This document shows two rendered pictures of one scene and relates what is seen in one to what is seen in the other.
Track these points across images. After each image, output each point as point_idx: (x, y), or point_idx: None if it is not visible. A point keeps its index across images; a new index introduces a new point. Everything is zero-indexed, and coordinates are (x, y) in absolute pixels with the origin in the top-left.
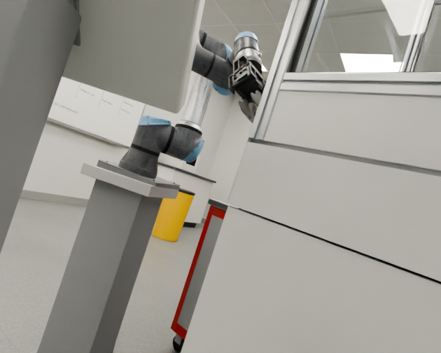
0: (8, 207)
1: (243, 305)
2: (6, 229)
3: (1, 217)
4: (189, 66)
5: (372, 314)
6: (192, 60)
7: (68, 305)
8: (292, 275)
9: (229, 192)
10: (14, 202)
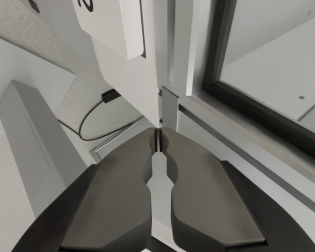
0: (72, 182)
1: None
2: (62, 173)
3: (72, 179)
4: (172, 233)
5: None
6: (174, 244)
7: None
8: None
9: (111, 85)
10: (69, 184)
